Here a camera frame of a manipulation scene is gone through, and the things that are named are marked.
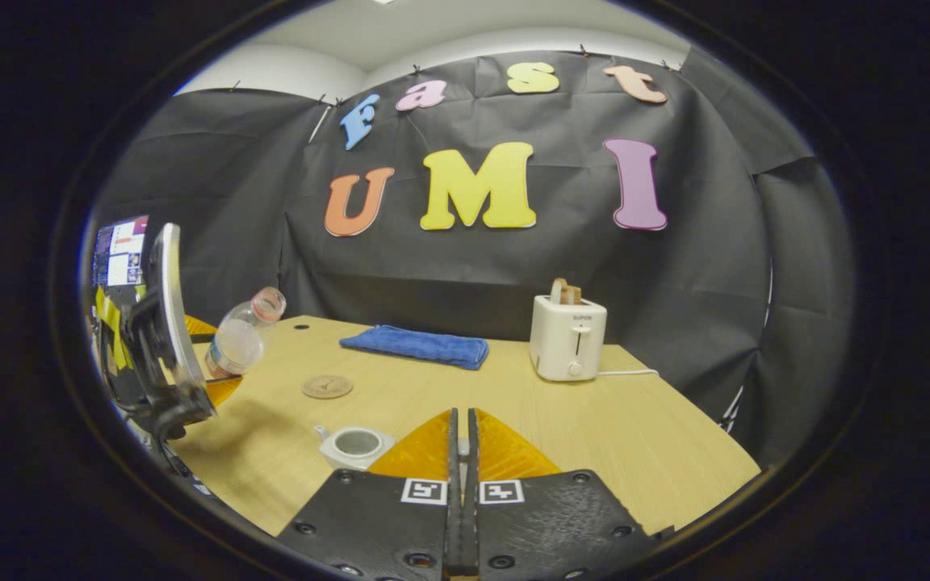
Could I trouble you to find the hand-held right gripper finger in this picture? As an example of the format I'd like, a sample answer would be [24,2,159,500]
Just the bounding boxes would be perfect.
[467,408,661,581]
[275,408,463,581]

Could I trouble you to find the computer monitor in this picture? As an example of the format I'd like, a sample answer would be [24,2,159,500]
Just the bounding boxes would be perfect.
[92,215,149,288]

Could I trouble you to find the round wooden coaster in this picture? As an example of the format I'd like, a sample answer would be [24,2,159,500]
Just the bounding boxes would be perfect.
[301,374,354,400]

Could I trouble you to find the black backdrop cloth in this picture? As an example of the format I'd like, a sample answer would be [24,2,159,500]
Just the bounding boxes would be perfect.
[90,48,857,469]

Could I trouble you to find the clear plastic water bottle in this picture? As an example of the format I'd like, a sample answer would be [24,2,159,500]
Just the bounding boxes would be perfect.
[205,286,287,378]

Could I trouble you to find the white toaster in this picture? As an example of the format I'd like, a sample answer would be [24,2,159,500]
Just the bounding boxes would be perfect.
[529,295,608,382]

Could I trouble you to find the white ceramic teacup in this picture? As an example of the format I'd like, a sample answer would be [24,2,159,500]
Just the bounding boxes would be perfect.
[316,425,396,470]

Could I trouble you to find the blue folded towel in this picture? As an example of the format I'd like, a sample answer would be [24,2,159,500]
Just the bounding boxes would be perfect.
[339,324,490,371]

